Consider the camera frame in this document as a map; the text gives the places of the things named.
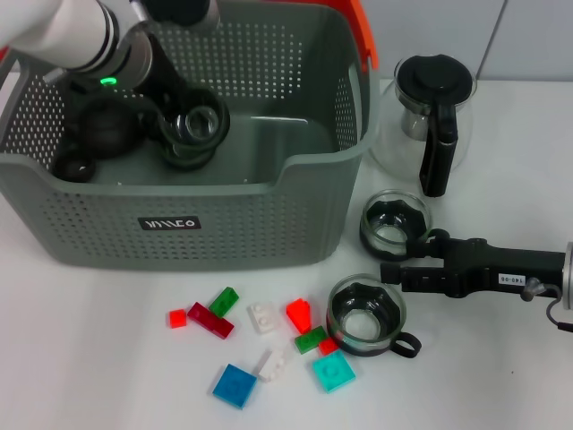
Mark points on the dark clay small teacup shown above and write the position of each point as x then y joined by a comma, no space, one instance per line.
74,169

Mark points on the glass teacup with black holder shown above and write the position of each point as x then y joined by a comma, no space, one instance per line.
188,160
201,123
362,322
394,215

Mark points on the grey perforated storage bin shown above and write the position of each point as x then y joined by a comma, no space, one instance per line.
268,224

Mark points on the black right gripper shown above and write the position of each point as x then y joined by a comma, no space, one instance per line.
501,269

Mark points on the red sloped brick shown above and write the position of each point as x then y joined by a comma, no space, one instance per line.
300,313

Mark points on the teal square plate brick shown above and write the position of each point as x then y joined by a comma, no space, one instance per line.
332,372

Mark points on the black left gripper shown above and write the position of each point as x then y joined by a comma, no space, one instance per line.
163,71

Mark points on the dark clay teapot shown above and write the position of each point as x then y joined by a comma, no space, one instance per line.
103,130

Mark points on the white two-stud brick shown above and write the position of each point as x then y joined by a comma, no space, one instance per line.
263,318

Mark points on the green brick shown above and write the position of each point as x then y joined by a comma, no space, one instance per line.
224,302
309,341

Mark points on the blue square plate brick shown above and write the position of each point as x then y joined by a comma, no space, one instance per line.
235,386

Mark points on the left wrist camera housing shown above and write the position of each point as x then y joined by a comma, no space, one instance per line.
179,11

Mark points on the dark red long brick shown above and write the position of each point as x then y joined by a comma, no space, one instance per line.
210,320

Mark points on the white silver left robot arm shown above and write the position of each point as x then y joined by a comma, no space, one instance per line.
58,36

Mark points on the glass pot with black lid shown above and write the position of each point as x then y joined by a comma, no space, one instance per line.
441,130

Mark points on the small red brick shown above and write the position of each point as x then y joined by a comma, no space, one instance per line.
177,319
327,347

